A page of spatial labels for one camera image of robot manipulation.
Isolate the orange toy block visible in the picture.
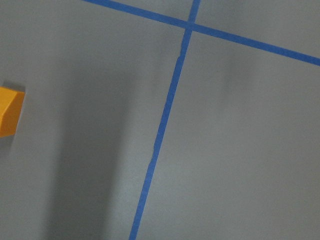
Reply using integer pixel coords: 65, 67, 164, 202
0, 86, 25, 138

